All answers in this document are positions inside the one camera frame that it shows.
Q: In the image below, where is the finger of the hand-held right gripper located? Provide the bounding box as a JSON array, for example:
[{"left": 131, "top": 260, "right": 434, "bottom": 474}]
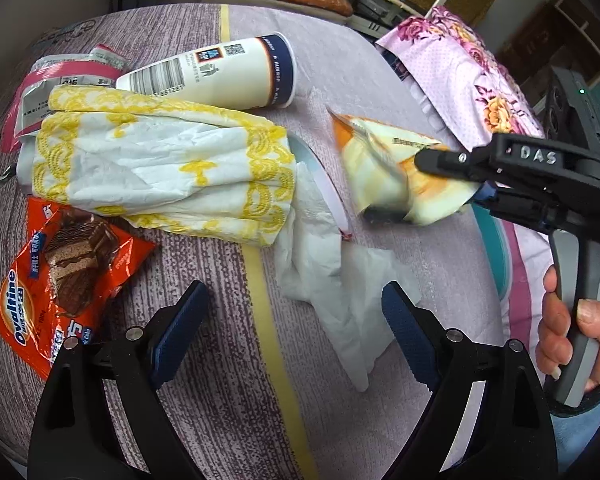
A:
[
  {"left": 414, "top": 147, "right": 496, "bottom": 181},
  {"left": 472, "top": 184, "right": 551, "bottom": 231}
]

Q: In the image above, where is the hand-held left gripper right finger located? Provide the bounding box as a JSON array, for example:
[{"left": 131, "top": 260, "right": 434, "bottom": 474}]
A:
[{"left": 380, "top": 281, "right": 561, "bottom": 480}]

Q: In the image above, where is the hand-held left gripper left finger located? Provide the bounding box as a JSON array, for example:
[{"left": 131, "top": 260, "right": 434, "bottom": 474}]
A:
[{"left": 27, "top": 280, "right": 211, "bottom": 480}]

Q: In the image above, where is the teal trash bin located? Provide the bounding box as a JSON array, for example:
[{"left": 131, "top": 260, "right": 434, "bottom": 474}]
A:
[{"left": 472, "top": 205, "right": 518, "bottom": 301}]

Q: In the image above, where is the orange snack packet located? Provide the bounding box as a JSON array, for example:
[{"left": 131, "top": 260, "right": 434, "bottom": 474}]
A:
[{"left": 328, "top": 110, "right": 481, "bottom": 226}]

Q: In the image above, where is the white barcode paper cup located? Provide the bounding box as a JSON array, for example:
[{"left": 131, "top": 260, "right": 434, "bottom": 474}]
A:
[{"left": 116, "top": 32, "right": 298, "bottom": 111}]

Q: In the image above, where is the pink wafer packet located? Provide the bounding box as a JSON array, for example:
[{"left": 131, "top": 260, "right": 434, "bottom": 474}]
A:
[{"left": 0, "top": 46, "right": 130, "bottom": 153}]

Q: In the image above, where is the person's right hand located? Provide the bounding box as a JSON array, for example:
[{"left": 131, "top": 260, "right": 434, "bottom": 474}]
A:
[{"left": 536, "top": 265, "right": 600, "bottom": 395}]

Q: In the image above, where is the pink floral sheet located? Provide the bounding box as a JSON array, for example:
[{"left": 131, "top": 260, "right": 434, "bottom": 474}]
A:
[{"left": 377, "top": 5, "right": 551, "bottom": 153}]

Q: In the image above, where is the white tissue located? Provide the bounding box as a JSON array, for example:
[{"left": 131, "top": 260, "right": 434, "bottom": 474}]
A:
[{"left": 274, "top": 160, "right": 421, "bottom": 393}]

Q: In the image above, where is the crushed white paper cup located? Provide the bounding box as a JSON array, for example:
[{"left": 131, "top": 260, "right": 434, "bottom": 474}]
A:
[{"left": 287, "top": 135, "right": 353, "bottom": 243}]

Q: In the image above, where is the orange chocolate wafer packet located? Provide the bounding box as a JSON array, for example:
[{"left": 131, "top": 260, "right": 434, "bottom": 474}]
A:
[{"left": 0, "top": 197, "right": 158, "bottom": 381}]

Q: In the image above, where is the dark wooden cabinet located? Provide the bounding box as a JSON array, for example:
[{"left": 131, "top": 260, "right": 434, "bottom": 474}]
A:
[{"left": 495, "top": 0, "right": 600, "bottom": 91}]

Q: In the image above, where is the yellow patterned white bag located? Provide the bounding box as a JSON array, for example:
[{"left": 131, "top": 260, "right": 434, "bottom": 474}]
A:
[{"left": 31, "top": 85, "right": 297, "bottom": 248}]

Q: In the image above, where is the black audio equipment stack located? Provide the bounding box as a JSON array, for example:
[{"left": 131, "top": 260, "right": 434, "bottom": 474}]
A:
[{"left": 347, "top": 0, "right": 431, "bottom": 36}]

